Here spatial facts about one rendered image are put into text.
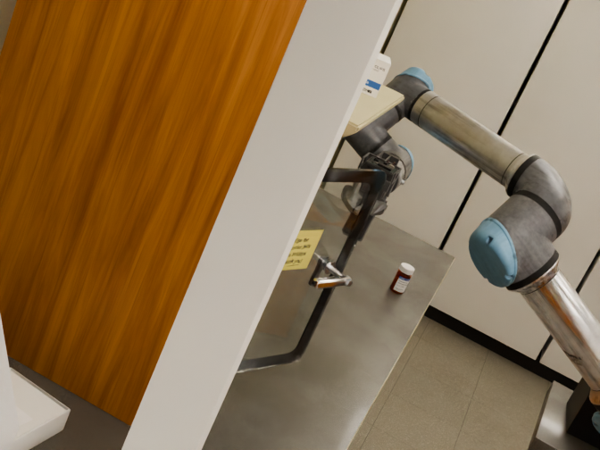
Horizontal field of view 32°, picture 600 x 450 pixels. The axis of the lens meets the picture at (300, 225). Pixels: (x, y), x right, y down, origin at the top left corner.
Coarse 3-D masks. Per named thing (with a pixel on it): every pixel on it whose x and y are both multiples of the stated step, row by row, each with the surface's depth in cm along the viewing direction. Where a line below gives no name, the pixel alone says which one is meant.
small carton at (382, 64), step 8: (384, 56) 166; (376, 64) 163; (384, 64) 163; (376, 72) 163; (384, 72) 163; (368, 80) 164; (376, 80) 164; (368, 88) 164; (376, 88) 164; (376, 96) 165
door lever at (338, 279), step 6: (330, 264) 178; (324, 270) 178; (330, 270) 178; (336, 270) 177; (336, 276) 174; (342, 276) 175; (348, 276) 177; (312, 282) 170; (318, 282) 170; (324, 282) 171; (330, 282) 172; (336, 282) 173; (342, 282) 174; (348, 282) 175; (318, 288) 171
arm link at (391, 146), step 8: (384, 144) 207; (392, 144) 208; (376, 152) 207; (392, 152) 207; (400, 152) 208; (408, 152) 212; (400, 160) 205; (408, 160) 209; (408, 168) 208; (408, 176) 211
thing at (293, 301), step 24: (336, 168) 165; (336, 192) 168; (360, 192) 173; (312, 216) 167; (336, 216) 172; (360, 216) 177; (336, 240) 176; (312, 264) 175; (336, 264) 180; (288, 288) 174; (312, 288) 179; (264, 312) 173; (288, 312) 178; (312, 312) 183; (264, 336) 177; (288, 336) 182; (264, 360) 181; (288, 360) 187
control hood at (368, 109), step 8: (384, 88) 174; (360, 96) 162; (368, 96) 164; (384, 96) 168; (392, 96) 171; (400, 96) 173; (360, 104) 157; (368, 104) 159; (376, 104) 161; (384, 104) 163; (392, 104) 167; (360, 112) 153; (368, 112) 155; (376, 112) 157; (384, 112) 163; (352, 120) 148; (360, 120) 149; (368, 120) 152; (352, 128) 146; (360, 128) 147; (344, 136) 147
